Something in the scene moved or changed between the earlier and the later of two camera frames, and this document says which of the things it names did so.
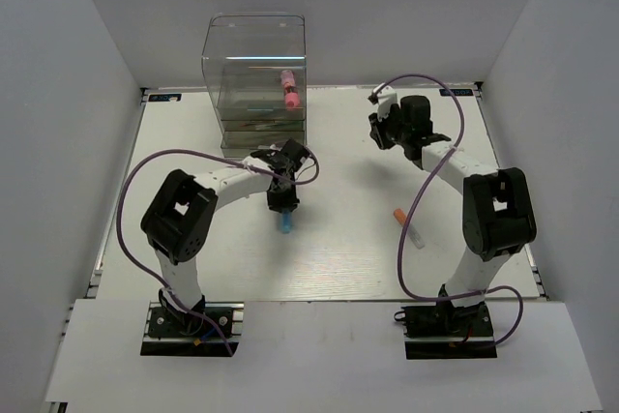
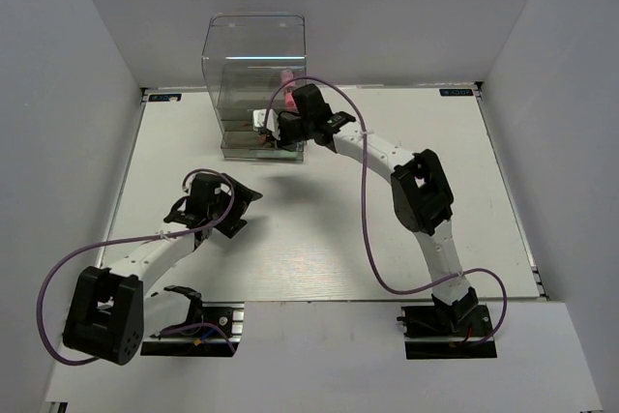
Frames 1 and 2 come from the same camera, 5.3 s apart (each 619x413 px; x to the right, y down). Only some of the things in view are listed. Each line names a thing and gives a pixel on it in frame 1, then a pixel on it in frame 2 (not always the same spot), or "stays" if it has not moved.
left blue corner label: [163, 97] stays
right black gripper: [378, 127] to [284, 143]
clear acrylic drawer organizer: [254, 67] stays
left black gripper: [290, 200] to [242, 199]
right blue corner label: [456, 92] stays
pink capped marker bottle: [291, 97] stays
